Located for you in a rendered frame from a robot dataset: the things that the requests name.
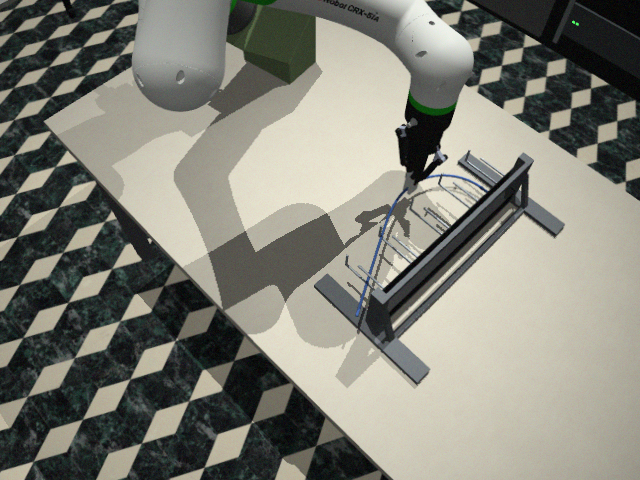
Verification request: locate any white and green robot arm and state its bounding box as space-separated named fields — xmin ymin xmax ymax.
xmin=132 ymin=0 xmax=474 ymax=134

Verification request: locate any dark grey metal rack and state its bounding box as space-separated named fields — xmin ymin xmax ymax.
xmin=314 ymin=149 xmax=565 ymax=384

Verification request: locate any blue cable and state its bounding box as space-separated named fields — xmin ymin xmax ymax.
xmin=355 ymin=174 xmax=485 ymax=317

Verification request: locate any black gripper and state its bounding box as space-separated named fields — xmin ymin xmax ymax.
xmin=395 ymin=124 xmax=448 ymax=195

